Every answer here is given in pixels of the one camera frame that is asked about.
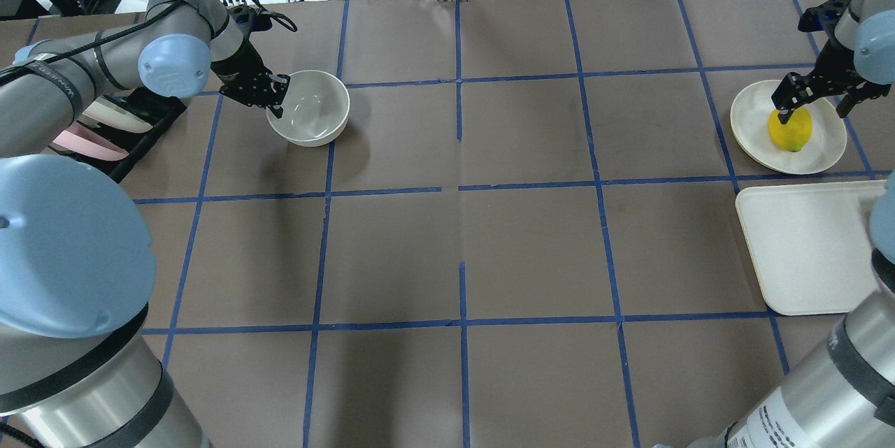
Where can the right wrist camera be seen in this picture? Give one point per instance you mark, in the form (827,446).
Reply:
(824,17)

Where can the cream plate in rack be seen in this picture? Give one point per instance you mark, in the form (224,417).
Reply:
(112,114)

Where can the cream rectangular tray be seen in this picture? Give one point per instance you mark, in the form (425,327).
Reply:
(810,244)

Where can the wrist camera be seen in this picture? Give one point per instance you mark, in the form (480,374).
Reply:
(824,17)
(251,19)

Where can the yellow lemon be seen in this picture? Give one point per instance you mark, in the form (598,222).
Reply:
(795,135)

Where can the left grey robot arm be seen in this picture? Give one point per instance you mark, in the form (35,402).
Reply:
(77,268)

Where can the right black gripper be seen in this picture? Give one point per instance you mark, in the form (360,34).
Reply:
(834,58)

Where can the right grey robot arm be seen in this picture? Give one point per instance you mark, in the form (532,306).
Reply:
(841,394)

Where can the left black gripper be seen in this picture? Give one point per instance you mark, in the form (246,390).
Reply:
(235,66)

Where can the pink plate in rack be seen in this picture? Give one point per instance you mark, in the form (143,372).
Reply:
(84,141)

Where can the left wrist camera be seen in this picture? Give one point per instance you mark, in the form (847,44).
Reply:
(251,19)

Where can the cream small plate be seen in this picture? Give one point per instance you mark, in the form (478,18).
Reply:
(812,140)

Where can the cream ceramic bowl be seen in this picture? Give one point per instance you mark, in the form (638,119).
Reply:
(315,109)

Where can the black dish rack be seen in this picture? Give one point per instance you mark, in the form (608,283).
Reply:
(114,134)

